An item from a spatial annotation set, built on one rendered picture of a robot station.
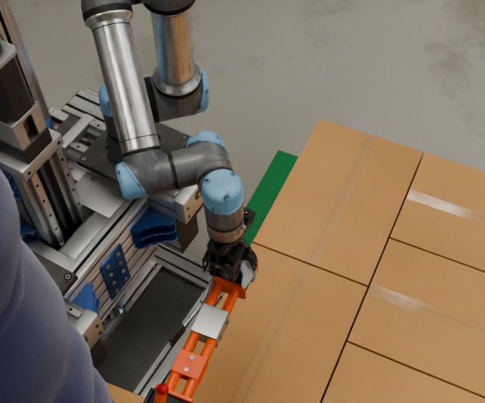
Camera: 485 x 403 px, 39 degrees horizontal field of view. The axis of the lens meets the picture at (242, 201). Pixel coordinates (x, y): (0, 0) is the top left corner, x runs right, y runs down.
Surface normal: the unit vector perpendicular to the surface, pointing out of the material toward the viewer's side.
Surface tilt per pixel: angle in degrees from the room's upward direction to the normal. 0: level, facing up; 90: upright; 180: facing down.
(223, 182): 1
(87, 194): 0
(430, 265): 0
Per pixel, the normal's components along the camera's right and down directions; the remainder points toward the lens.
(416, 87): -0.03, -0.58
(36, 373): 0.95, 0.18
